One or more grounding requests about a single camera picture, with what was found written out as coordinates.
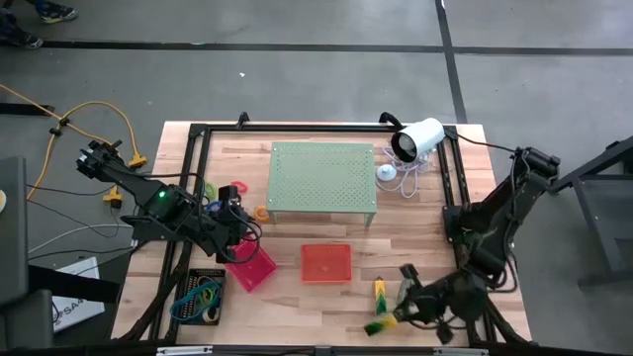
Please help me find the black metal stand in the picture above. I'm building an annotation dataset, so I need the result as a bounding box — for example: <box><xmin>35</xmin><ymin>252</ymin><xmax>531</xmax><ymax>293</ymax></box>
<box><xmin>545</xmin><ymin>135</ymin><xmax>633</xmax><ymax>288</ymax></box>

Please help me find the black aluminium table frame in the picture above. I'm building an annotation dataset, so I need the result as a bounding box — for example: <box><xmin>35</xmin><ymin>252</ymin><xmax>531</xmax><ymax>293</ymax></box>
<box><xmin>147</xmin><ymin>112</ymin><xmax>533</xmax><ymax>347</ymax></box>

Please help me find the white cable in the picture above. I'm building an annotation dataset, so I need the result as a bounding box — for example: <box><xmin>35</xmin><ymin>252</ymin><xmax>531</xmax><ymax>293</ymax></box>
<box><xmin>378</xmin><ymin>145</ymin><xmax>436</xmax><ymax>199</ymax></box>

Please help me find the person's shoe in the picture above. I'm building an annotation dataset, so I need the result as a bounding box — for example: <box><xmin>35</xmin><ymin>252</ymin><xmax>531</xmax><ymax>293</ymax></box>
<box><xmin>39</xmin><ymin>2</ymin><xmax>79</xmax><ymax>24</ymax></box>
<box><xmin>0</xmin><ymin>22</ymin><xmax>45</xmax><ymax>50</ymax></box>

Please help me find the black lamp cable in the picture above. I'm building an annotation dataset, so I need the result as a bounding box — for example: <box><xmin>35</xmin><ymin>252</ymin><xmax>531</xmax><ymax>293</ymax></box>
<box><xmin>439</xmin><ymin>121</ymin><xmax>520</xmax><ymax>154</ymax></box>

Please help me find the yellow crayon box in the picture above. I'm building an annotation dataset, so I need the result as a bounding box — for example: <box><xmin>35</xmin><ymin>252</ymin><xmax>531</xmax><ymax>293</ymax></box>
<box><xmin>373</xmin><ymin>276</ymin><xmax>389</xmax><ymax>317</ymax></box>

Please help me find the white desk lamp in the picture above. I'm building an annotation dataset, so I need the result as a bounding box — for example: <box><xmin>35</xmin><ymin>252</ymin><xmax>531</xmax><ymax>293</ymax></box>
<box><xmin>378</xmin><ymin>111</ymin><xmax>446</xmax><ymax>164</ymax></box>

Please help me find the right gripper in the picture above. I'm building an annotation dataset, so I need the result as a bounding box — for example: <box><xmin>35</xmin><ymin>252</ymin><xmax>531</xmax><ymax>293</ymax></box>
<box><xmin>395</xmin><ymin>264</ymin><xmax>489</xmax><ymax>345</ymax></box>

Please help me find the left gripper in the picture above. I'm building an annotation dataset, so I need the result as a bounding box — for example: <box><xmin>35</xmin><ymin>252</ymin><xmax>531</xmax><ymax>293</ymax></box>
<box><xmin>197</xmin><ymin>197</ymin><xmax>256</xmax><ymax>261</ymax></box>

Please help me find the red plastic basket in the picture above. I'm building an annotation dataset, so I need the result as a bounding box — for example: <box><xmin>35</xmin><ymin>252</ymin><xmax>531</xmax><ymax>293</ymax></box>
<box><xmin>225</xmin><ymin>239</ymin><xmax>278</xmax><ymax>294</ymax></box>

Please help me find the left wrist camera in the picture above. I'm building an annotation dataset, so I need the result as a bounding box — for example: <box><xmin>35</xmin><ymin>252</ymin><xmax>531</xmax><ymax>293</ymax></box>
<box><xmin>217</xmin><ymin>185</ymin><xmax>242</xmax><ymax>210</ymax></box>

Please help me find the white round puck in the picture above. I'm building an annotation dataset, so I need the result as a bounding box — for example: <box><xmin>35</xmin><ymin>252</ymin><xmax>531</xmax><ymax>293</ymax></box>
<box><xmin>375</xmin><ymin>164</ymin><xmax>399</xmax><ymax>187</ymax></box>

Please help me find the green rubber band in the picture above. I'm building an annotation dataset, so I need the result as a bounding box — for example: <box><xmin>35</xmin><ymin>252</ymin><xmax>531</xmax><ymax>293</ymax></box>
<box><xmin>197</xmin><ymin>285</ymin><xmax>218</xmax><ymax>307</ymax></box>

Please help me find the black plastic basket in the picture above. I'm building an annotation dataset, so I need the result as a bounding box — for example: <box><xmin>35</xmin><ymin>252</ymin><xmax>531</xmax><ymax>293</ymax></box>
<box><xmin>170</xmin><ymin>268</ymin><xmax>227</xmax><ymax>326</ymax></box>

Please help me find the orange plastic basket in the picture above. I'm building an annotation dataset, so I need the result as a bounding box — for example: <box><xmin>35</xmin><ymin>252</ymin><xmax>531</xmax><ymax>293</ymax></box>
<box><xmin>300</xmin><ymin>242</ymin><xmax>353</xmax><ymax>284</ymax></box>

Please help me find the grey floor cable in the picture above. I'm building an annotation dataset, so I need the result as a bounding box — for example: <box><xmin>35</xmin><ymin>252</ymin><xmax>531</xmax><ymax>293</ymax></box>
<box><xmin>27</xmin><ymin>222</ymin><xmax>135</xmax><ymax>258</ymax></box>

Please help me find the yellow extension cable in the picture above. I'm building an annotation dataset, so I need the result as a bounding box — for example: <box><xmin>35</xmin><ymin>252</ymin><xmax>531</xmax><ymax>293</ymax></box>
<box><xmin>0</xmin><ymin>83</ymin><xmax>149</xmax><ymax>209</ymax></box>

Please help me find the grey cabinet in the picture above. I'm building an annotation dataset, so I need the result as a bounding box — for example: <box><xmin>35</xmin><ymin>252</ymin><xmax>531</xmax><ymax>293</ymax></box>
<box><xmin>0</xmin><ymin>155</ymin><xmax>55</xmax><ymax>350</ymax></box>

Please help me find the white printed sign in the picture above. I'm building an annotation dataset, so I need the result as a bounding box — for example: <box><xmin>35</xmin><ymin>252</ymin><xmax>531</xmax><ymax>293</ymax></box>
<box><xmin>51</xmin><ymin>256</ymin><xmax>106</xmax><ymax>333</ymax></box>

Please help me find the green perforated metal shelf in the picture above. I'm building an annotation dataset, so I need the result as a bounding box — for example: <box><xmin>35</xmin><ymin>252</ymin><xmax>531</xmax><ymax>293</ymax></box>
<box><xmin>265</xmin><ymin>141</ymin><xmax>378</xmax><ymax>228</ymax></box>

